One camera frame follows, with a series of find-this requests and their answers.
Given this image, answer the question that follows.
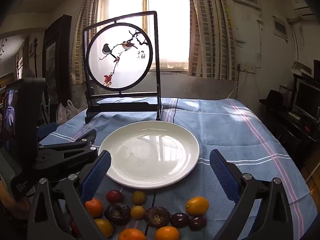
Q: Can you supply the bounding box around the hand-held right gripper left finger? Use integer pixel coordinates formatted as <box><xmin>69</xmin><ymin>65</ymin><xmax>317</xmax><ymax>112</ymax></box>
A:
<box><xmin>26</xmin><ymin>150</ymin><xmax>112</xmax><ymax>240</ymax></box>

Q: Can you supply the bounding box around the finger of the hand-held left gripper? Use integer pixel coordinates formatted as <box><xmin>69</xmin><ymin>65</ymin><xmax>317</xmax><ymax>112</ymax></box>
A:
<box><xmin>37</xmin><ymin>129</ymin><xmax>97</xmax><ymax>155</ymax></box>
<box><xmin>32</xmin><ymin>146</ymin><xmax>99</xmax><ymax>180</ymax></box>

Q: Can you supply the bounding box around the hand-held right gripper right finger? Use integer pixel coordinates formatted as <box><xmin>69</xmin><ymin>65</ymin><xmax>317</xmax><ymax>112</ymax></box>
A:
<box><xmin>209</xmin><ymin>149</ymin><xmax>294</xmax><ymax>240</ymax></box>

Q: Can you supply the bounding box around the orange tangerine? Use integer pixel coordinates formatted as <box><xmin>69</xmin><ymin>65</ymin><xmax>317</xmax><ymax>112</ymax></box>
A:
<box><xmin>118</xmin><ymin>228</ymin><xmax>147</xmax><ymax>240</ymax></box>
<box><xmin>85</xmin><ymin>198</ymin><xmax>104</xmax><ymax>218</ymax></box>

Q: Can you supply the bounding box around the large yellow kumquat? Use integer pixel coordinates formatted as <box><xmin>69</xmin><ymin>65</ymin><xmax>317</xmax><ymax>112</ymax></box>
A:
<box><xmin>186</xmin><ymin>196</ymin><xmax>210</xmax><ymax>216</ymax></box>

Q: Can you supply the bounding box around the dark wrinkled passion fruit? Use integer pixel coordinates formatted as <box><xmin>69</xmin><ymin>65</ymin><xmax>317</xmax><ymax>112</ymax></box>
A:
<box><xmin>145</xmin><ymin>206</ymin><xmax>171</xmax><ymax>229</ymax></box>
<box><xmin>104</xmin><ymin>203</ymin><xmax>131</xmax><ymax>226</ymax></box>

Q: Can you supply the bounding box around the dark red cherry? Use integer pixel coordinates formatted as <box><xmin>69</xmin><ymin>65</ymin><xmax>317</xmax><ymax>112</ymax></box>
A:
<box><xmin>189</xmin><ymin>216</ymin><xmax>207</xmax><ymax>231</ymax></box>

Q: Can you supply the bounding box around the white plate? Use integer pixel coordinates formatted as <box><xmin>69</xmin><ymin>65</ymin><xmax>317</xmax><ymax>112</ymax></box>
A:
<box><xmin>99</xmin><ymin>121</ymin><xmax>200</xmax><ymax>189</ymax></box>

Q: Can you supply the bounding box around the orange kumquat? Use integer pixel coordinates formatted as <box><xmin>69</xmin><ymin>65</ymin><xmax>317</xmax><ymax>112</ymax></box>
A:
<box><xmin>155</xmin><ymin>226</ymin><xmax>180</xmax><ymax>240</ymax></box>
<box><xmin>94</xmin><ymin>219</ymin><xmax>114</xmax><ymax>238</ymax></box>

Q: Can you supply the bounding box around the dark red plum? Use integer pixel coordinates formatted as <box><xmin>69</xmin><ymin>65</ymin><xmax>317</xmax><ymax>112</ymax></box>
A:
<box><xmin>170</xmin><ymin>212</ymin><xmax>189</xmax><ymax>228</ymax></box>

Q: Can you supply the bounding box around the clear plastic bag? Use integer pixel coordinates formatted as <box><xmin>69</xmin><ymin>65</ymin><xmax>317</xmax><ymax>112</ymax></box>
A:
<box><xmin>56</xmin><ymin>99</ymin><xmax>80</xmax><ymax>125</ymax></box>

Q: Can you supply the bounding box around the blue striped tablecloth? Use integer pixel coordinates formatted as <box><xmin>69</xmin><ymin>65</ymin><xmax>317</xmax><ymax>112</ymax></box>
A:
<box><xmin>37</xmin><ymin>97</ymin><xmax>312</xmax><ymax>240</ymax></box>

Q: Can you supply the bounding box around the dark wooden cabinet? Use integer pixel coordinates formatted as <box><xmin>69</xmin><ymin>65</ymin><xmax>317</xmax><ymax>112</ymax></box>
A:
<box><xmin>265</xmin><ymin>105</ymin><xmax>320</xmax><ymax>170</ymax></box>

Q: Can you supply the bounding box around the black hat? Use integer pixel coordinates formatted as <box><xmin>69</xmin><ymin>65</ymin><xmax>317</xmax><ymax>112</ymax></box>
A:
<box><xmin>259</xmin><ymin>90</ymin><xmax>288</xmax><ymax>110</ymax></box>

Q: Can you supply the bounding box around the brick pattern curtain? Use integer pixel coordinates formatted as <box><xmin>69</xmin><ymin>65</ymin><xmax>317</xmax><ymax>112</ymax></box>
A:
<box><xmin>71</xmin><ymin>0</ymin><xmax>100</xmax><ymax>85</ymax></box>
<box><xmin>187</xmin><ymin>0</ymin><xmax>237</xmax><ymax>80</ymax></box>

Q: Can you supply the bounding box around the round bird painting screen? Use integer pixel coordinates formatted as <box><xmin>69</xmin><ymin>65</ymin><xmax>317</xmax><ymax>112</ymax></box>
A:
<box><xmin>82</xmin><ymin>11</ymin><xmax>164</xmax><ymax>124</ymax></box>

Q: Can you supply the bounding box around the computer monitor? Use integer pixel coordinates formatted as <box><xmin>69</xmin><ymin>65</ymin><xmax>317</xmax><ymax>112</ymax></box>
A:
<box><xmin>292</xmin><ymin>79</ymin><xmax>320</xmax><ymax>120</ymax></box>

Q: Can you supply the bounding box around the cardboard box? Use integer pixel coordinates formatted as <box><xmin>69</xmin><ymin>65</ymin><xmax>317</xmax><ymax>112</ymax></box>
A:
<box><xmin>292</xmin><ymin>60</ymin><xmax>313</xmax><ymax>75</ymax></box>

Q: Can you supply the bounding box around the window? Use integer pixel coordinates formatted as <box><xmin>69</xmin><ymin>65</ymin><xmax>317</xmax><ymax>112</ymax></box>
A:
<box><xmin>99</xmin><ymin>0</ymin><xmax>190</xmax><ymax>72</ymax></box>

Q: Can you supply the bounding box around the white electrical box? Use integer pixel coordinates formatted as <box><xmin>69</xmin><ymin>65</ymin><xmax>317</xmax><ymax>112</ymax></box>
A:
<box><xmin>272</xmin><ymin>16</ymin><xmax>289</xmax><ymax>40</ymax></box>

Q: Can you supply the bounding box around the white air conditioner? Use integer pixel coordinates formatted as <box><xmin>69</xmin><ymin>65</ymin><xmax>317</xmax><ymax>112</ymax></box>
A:
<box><xmin>287</xmin><ymin>0</ymin><xmax>314</xmax><ymax>24</ymax></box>

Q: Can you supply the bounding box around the white cable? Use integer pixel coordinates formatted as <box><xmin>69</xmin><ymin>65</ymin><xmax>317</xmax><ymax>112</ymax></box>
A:
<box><xmin>226</xmin><ymin>70</ymin><xmax>247</xmax><ymax>99</ymax></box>

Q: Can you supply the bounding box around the wall power outlet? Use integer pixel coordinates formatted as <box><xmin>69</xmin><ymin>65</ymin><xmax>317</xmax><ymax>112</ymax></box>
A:
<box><xmin>237</xmin><ymin>64</ymin><xmax>256</xmax><ymax>73</ymax></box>

